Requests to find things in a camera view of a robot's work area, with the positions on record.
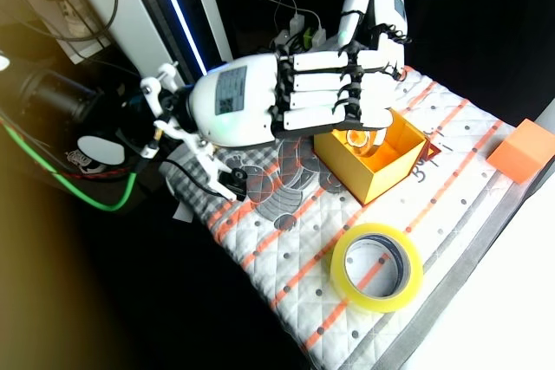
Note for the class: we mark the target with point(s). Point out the yellow box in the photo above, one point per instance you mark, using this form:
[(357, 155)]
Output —
[(368, 179)]

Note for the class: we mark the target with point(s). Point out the green plug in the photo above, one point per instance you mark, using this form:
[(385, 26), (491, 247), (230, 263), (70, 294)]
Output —
[(308, 36)]

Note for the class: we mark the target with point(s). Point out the grey quilt with bear print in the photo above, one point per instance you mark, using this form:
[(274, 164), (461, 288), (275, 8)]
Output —
[(303, 235)]

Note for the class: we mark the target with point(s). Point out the white column with blue light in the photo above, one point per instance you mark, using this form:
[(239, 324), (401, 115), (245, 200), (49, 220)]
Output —
[(139, 6)]

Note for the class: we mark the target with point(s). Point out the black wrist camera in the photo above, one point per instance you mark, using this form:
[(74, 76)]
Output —
[(234, 179)]

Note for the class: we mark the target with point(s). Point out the orange item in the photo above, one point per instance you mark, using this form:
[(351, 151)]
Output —
[(360, 141)]

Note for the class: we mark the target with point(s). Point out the white plug adapter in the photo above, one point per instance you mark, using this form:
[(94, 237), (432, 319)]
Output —
[(296, 23)]

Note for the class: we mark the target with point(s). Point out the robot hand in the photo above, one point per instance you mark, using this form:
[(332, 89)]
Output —
[(256, 101), (388, 6)]

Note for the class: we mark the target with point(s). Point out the white paper tag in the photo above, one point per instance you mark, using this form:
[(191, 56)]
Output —
[(182, 213)]

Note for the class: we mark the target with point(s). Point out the orange foam block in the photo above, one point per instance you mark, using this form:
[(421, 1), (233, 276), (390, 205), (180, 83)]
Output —
[(518, 153)]

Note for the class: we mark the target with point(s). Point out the yellow tape roll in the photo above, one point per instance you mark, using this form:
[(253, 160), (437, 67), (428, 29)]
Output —
[(342, 274)]

